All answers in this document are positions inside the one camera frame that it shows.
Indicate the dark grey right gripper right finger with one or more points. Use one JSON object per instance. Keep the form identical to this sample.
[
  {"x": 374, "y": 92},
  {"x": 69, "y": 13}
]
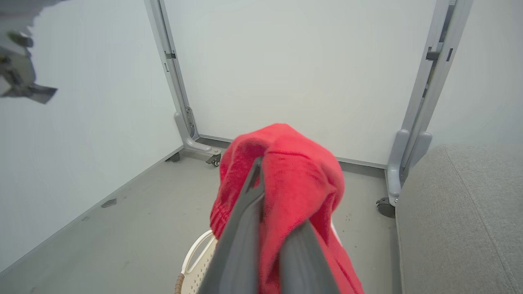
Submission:
[{"x": 304, "y": 265}]

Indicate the small grey floor piece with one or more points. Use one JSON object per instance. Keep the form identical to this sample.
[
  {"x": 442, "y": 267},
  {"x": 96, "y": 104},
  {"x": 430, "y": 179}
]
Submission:
[{"x": 109, "y": 203}]

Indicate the black caster wheel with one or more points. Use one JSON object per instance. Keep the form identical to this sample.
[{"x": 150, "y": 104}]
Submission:
[
  {"x": 385, "y": 207},
  {"x": 215, "y": 160}
]

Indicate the dark partition foot block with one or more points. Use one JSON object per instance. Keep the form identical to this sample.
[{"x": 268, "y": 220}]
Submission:
[{"x": 173, "y": 157}]

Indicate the red and white clothes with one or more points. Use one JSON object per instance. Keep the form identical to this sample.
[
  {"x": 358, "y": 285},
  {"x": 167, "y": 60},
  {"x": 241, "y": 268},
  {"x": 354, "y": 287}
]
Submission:
[{"x": 302, "y": 179}]

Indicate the grey fabric cushion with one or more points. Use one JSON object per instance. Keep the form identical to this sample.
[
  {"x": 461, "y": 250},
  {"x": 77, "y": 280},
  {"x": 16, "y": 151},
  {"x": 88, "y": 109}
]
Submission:
[{"x": 461, "y": 220}]

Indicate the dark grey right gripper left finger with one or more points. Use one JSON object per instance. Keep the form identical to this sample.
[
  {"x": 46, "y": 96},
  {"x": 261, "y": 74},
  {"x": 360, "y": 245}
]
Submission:
[{"x": 241, "y": 237}]

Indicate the grey partition post with foot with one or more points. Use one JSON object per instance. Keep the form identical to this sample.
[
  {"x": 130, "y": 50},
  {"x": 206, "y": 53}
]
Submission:
[
  {"x": 412, "y": 122},
  {"x": 177, "y": 85}
]

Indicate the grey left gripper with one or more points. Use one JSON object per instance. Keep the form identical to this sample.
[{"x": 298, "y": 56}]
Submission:
[{"x": 16, "y": 65}]

